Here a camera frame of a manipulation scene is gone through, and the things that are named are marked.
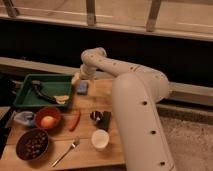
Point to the dark bowl of beans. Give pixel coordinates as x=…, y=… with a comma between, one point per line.
x=32, y=144

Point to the dark brush in tray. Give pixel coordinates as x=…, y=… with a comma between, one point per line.
x=37, y=86

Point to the green plastic tray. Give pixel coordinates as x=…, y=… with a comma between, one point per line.
x=50, y=85

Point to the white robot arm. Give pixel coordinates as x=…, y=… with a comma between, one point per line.
x=135, y=91

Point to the orange bowl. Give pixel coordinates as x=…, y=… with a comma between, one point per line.
x=48, y=111

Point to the red chili pepper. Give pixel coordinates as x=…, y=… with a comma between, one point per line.
x=74, y=121

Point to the blue crumpled cloth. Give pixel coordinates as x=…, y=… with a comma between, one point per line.
x=25, y=118

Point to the white paper cup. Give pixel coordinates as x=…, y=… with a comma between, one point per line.
x=100, y=139

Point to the silver fork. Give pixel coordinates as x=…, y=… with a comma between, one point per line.
x=73, y=145

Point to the yellow banana piece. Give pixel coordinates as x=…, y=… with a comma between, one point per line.
x=61, y=99

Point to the yellow orange fruit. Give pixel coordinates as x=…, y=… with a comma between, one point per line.
x=48, y=122

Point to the blue sponge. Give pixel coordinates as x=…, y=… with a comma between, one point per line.
x=82, y=88

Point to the dark metal cup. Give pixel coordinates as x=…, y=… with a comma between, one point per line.
x=101, y=119

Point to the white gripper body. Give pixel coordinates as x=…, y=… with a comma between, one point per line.
x=87, y=72

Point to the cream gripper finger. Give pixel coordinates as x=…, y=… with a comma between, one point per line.
x=75, y=78

